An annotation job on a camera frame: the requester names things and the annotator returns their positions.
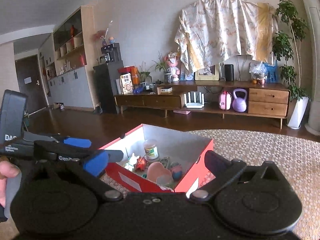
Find red orange toy figure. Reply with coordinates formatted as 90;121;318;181
135;157;148;171

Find pink heart-shaped box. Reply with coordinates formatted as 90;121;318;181
147;161;173;183

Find person's left hand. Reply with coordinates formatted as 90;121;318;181
0;157;20;207

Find white rabbit toy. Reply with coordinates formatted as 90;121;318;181
124;153;140;172

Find clear plastic cup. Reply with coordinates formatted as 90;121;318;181
156;174;174;187

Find green avocado toy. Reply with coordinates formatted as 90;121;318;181
159;157;170;169

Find green label plastic jar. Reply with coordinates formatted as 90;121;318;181
143;139;159;163

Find red cardboard storage box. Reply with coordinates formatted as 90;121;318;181
102;124;214;194

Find dark wooden door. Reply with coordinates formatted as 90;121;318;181
15;55;47;114

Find purple kettlebell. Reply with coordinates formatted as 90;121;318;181
232;88;248;113

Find white wifi router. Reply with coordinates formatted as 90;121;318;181
183;92;204;109

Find orange snack box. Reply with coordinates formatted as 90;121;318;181
120;73;133;94

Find wooden TV cabinet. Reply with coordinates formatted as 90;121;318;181
114;81;290;121

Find black cylindrical speaker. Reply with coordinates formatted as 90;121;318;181
224;64;234;82

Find plastic bag of fruit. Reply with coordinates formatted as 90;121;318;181
249;61;267;85

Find blue gift bag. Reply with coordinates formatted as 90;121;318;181
264;62;278;83

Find small potted plant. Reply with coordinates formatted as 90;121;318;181
154;52;172;83

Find pink doll figure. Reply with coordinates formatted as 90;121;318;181
165;52;180;82

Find floral hanging cloth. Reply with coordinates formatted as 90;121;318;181
175;0;278;73

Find tall potted tree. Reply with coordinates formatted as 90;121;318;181
272;0;309;130

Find grey wall cabinet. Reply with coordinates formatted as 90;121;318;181
48;67;93;111

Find cream picture frame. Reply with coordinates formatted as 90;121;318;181
195;64;219;81

